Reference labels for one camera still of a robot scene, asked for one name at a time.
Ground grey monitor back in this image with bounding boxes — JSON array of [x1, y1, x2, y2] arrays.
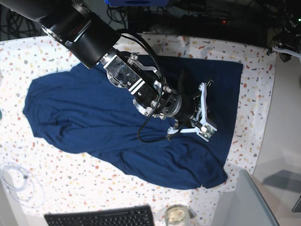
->
[[212, 169, 279, 226]]

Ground terrazzo pattern table cloth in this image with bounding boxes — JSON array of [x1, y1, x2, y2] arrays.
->
[[0, 34, 277, 226]]

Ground navy blue t-shirt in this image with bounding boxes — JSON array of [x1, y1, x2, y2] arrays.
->
[[23, 56, 244, 190]]

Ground clear glass jar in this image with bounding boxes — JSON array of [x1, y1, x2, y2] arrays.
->
[[165, 205, 190, 226]]

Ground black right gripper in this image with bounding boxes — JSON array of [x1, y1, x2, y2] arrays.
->
[[175, 70, 216, 122]]

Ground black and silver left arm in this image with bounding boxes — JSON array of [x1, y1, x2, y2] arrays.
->
[[272, 0, 301, 63]]

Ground coiled white cable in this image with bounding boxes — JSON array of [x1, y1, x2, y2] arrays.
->
[[0, 161, 46, 209]]

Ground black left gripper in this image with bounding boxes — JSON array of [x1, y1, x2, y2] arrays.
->
[[274, 31, 301, 63]]

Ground black computer keyboard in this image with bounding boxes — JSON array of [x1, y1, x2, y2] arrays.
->
[[44, 205, 155, 226]]

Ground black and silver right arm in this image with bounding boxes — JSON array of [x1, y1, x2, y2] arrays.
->
[[1, 0, 209, 125]]

